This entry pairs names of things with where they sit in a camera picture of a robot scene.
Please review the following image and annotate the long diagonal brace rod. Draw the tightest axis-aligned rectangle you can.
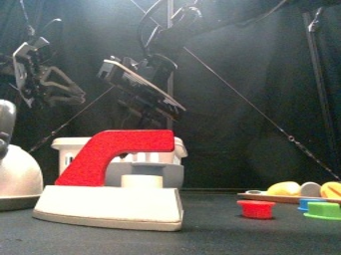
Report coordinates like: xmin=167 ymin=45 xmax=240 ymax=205
xmin=181 ymin=46 xmax=341 ymax=182

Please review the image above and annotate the short diagonal brace rod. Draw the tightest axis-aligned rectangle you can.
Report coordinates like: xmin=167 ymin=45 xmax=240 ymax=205
xmin=26 ymin=85 xmax=117 ymax=153

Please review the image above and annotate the vertical metal frame pole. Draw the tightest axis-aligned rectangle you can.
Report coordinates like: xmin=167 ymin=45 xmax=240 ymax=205
xmin=165 ymin=0 xmax=175 ymax=131

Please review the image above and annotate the red toy cup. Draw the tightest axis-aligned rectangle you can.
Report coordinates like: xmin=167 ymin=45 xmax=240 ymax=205
xmin=235 ymin=199 xmax=276 ymax=220

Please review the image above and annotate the wooden tray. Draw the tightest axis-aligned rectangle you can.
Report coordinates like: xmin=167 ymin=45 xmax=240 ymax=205
xmin=235 ymin=191 xmax=341 ymax=205

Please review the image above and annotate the grey toy food piece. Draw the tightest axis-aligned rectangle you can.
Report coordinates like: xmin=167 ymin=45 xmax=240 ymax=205
xmin=299 ymin=181 xmax=322 ymax=198

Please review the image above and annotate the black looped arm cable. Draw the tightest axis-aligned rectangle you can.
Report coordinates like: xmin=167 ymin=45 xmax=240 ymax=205
xmin=136 ymin=0 xmax=169 ymax=59

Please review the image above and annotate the yellow toy food piece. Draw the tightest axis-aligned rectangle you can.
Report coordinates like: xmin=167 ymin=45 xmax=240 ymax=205
xmin=264 ymin=180 xmax=302 ymax=197

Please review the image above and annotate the white slotted plastic basket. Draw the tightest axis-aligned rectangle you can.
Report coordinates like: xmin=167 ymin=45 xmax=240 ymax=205
xmin=49 ymin=135 xmax=188 ymax=188

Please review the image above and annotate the toy iron with red handle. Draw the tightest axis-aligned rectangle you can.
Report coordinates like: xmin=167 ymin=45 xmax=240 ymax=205
xmin=31 ymin=128 xmax=184 ymax=232

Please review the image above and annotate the blue toy screw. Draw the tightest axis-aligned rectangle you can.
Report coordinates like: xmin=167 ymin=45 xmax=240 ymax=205
xmin=296 ymin=197 xmax=327 ymax=213

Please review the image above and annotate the silver toy kettle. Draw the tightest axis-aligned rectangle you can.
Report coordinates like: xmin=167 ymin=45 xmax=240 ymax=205
xmin=0 ymin=99 xmax=45 ymax=212

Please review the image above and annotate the blue green toy cup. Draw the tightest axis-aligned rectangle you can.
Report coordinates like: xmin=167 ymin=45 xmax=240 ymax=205
xmin=302 ymin=201 xmax=341 ymax=222

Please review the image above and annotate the yellow toy food red stripe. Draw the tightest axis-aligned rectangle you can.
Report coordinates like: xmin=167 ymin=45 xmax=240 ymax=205
xmin=319 ymin=180 xmax=341 ymax=200

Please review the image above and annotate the dark frame post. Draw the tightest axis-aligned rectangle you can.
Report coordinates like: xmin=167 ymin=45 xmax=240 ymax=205
xmin=302 ymin=8 xmax=341 ymax=170

